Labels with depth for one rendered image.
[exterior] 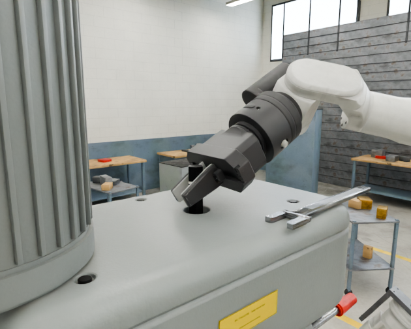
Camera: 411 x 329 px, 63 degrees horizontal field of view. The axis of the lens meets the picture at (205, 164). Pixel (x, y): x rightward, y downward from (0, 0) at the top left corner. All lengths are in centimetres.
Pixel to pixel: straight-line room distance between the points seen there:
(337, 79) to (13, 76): 42
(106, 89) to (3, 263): 723
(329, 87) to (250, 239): 26
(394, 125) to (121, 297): 45
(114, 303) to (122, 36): 755
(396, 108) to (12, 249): 51
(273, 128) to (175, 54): 795
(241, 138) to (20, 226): 29
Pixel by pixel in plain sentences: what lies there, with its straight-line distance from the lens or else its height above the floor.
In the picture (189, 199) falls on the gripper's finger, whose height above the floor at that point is 191.
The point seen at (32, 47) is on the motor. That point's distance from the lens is 27.
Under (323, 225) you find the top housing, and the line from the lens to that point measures 47.
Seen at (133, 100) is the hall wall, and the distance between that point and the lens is 773.
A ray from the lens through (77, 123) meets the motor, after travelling 30.
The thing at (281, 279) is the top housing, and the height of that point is 183.
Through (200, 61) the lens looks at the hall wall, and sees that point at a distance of 883.
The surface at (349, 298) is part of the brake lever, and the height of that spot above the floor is 171.
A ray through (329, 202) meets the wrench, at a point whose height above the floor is 190.
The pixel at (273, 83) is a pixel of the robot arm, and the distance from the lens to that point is 57.
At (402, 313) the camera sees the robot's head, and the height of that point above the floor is 168.
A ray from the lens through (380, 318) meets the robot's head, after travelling 74.
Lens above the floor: 203
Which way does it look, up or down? 10 degrees down
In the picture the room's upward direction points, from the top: straight up
